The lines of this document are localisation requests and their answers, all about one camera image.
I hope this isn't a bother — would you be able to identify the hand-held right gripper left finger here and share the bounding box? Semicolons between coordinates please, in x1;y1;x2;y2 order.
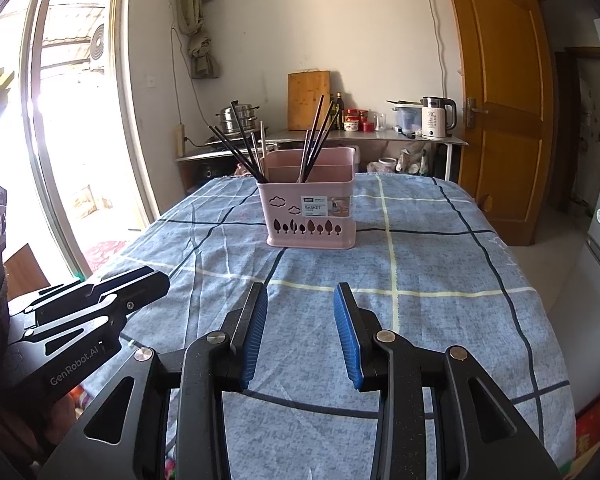
40;282;270;480

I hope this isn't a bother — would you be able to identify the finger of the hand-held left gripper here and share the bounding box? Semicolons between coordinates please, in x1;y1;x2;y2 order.
22;294;137;348
32;266;172;328

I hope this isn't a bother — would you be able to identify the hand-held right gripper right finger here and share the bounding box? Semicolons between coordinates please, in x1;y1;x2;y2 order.
332;282;563;480

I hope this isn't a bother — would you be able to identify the pink plastic utensil basket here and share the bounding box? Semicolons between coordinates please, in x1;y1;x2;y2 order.
257;147;357;251

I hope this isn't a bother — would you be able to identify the red patterned rug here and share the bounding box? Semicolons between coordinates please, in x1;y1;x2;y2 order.
82;240;131;273

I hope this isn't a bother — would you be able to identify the blue checkered table cloth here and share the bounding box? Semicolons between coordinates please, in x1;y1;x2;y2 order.
87;172;576;480

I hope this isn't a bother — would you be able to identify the low steel cooker stand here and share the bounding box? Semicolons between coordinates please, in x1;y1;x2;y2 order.
175;145;261;196

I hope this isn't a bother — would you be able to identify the black induction cooker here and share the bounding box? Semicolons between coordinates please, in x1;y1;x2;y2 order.
204;132;261;150

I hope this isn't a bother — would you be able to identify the steel steamer pot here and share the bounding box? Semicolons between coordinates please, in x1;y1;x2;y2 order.
216;101;260;136

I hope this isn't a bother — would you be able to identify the metal shelf rack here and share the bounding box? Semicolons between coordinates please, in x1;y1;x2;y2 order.
260;129;470;181

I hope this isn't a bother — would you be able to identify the clear plastic container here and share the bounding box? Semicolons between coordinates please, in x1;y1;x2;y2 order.
386;100;423;133

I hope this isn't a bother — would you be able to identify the white electric kettle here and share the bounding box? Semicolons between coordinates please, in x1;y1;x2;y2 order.
420;96;457;141

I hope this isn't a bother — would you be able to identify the outdoor fan unit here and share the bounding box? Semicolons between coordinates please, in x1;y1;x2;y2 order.
87;22;106;73

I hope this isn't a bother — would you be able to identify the bamboo cutting board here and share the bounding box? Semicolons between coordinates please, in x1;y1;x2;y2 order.
287;70;331;132

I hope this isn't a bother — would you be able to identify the wrapped air conditioner pipe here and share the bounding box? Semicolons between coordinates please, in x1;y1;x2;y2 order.
177;0;221;80

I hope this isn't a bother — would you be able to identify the brown wooden door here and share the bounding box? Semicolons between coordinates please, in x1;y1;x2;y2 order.
441;0;555;247

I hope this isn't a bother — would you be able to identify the metal door handle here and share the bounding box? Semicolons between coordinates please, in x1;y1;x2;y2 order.
464;97;490;128

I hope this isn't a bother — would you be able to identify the white wall cable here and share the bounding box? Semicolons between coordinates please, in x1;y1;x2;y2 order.
417;0;448;101

